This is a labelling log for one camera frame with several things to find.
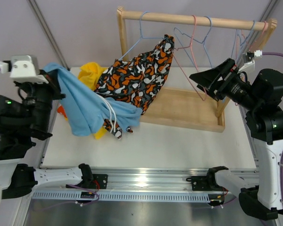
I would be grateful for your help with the wooden clothes rack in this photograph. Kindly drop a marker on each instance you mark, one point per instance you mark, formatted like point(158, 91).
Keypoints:
point(183, 108)

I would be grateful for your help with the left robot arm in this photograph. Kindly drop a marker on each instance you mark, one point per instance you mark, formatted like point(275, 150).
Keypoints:
point(20, 122)

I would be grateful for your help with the light blue shorts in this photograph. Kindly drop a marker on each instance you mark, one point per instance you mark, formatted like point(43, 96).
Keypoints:
point(86, 110)

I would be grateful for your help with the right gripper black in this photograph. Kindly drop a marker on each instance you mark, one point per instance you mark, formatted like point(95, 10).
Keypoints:
point(208, 80)

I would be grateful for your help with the aluminium frame post left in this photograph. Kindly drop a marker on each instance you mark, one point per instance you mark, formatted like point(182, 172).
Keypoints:
point(47, 32)

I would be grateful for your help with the slotted cable duct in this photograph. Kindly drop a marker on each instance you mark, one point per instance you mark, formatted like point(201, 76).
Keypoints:
point(122, 196)

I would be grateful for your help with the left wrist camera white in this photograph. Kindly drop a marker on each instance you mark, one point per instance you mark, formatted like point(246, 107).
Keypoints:
point(22, 69)

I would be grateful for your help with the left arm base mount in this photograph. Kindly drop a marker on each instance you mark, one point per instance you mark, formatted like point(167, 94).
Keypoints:
point(100, 181)

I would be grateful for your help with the orange red shorts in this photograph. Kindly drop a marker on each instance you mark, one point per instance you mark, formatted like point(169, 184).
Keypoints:
point(61, 111)

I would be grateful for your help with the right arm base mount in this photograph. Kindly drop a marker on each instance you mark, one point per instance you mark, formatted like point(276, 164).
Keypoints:
point(204, 183)

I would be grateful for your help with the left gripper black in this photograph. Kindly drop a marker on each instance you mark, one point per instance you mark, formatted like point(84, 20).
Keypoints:
point(52, 85)

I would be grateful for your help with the blue wire hanger far left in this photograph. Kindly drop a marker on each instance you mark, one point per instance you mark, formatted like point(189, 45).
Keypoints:
point(141, 37)

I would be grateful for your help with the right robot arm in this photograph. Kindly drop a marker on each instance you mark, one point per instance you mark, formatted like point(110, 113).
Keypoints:
point(264, 118)

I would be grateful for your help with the pink wire hanger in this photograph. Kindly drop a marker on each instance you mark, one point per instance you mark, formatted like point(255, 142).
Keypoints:
point(252, 40)
point(189, 52)

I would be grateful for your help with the aluminium mounting rail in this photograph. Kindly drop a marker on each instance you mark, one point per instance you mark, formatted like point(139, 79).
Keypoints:
point(128, 178)

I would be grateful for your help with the black orange camouflage shorts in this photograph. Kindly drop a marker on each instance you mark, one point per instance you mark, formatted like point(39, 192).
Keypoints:
point(139, 80)

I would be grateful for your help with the yellow shorts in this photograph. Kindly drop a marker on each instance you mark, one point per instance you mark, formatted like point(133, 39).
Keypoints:
point(90, 73)

